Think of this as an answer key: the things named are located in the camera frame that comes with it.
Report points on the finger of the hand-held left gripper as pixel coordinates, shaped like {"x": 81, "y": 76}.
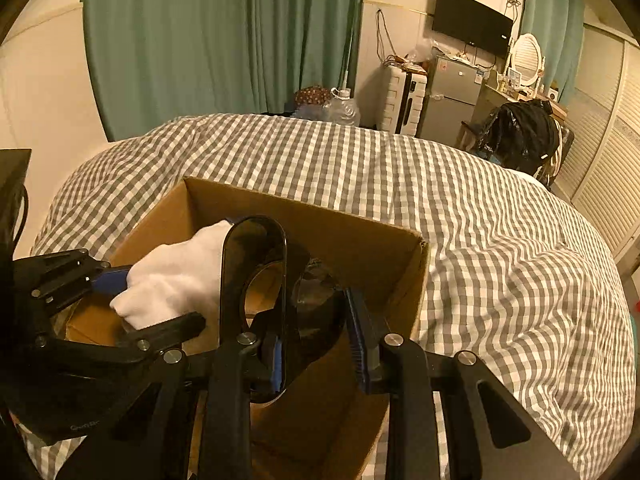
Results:
{"x": 150, "y": 341}
{"x": 113, "y": 280}

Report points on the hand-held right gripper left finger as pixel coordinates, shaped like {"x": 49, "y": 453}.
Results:
{"x": 273, "y": 366}

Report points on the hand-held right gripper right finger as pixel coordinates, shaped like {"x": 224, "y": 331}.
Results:
{"x": 358, "y": 340}

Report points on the white cloth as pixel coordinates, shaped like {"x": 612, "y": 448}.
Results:
{"x": 170, "y": 275}

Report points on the black glossy sunglasses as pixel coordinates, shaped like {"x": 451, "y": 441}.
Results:
{"x": 260, "y": 270}

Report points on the brown cardboard box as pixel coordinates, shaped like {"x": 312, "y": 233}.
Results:
{"x": 350, "y": 240}

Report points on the grey checked blanket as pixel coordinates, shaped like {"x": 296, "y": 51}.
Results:
{"x": 475, "y": 260}

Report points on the clear plastic water bottle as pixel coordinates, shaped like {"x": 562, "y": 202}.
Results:
{"x": 344, "y": 109}

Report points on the white suitcase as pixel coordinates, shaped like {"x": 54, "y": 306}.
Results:
{"x": 400, "y": 100}

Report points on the brown patterned bag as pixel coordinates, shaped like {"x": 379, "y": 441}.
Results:
{"x": 311, "y": 100}

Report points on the wide green curtain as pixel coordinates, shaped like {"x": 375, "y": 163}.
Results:
{"x": 210, "y": 40}

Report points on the silver fridge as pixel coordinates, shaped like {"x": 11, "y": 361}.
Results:
{"x": 452, "y": 95}

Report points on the black bag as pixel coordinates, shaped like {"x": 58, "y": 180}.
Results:
{"x": 525, "y": 132}

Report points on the wooden desk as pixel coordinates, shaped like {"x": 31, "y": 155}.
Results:
{"x": 492, "y": 97}

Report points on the white pole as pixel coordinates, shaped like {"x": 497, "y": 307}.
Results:
{"x": 350, "y": 60}

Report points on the clear plastic bag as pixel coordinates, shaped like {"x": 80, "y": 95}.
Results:
{"x": 424, "y": 52}

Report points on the small white speaker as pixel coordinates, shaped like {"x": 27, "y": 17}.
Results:
{"x": 553, "y": 95}

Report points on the white louvered wardrobe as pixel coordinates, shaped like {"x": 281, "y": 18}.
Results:
{"x": 607, "y": 150}

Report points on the white oval mirror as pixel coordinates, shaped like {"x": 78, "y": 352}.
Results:
{"x": 527, "y": 57}

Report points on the narrow green curtain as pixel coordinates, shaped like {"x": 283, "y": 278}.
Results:
{"x": 552, "y": 20}

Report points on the black wall television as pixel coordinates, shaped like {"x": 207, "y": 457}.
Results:
{"x": 470, "y": 22}

